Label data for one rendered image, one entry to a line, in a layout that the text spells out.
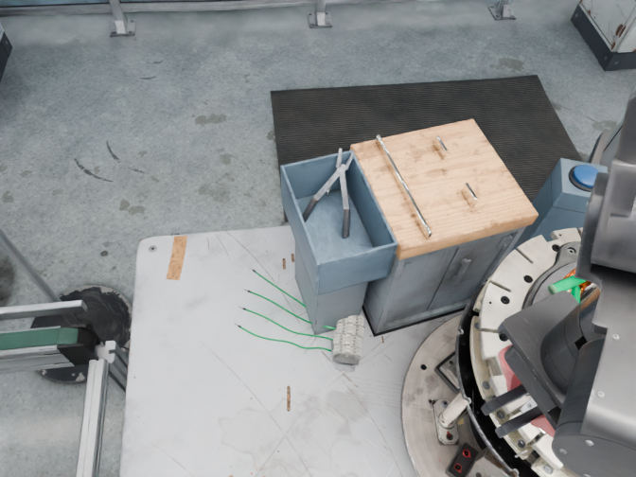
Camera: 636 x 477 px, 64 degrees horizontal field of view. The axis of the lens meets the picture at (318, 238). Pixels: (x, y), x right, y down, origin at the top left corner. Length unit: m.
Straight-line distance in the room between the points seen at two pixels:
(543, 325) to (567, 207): 0.46
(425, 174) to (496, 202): 0.10
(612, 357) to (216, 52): 2.55
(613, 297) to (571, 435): 0.07
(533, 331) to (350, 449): 0.49
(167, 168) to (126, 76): 0.63
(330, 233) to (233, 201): 1.31
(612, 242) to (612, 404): 0.07
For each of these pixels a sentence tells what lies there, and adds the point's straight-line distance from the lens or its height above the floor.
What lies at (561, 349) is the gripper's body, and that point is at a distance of 0.38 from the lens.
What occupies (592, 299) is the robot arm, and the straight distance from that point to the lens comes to 0.35.
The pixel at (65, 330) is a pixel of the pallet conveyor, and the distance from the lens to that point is 1.00.
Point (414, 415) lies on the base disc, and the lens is 0.85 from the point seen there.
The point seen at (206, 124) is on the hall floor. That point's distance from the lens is 2.34.
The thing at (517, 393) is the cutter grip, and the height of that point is 1.18.
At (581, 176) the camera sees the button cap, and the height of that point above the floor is 1.04.
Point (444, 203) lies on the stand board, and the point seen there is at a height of 1.07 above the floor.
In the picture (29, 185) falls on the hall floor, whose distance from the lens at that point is 2.32.
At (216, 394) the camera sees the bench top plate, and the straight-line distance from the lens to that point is 0.87.
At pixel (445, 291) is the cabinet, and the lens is 0.86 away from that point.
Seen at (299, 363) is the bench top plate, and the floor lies 0.78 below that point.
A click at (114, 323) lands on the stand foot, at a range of 1.84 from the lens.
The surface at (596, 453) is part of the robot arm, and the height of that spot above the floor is 1.35.
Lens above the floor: 1.60
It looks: 56 degrees down
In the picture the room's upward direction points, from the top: 4 degrees clockwise
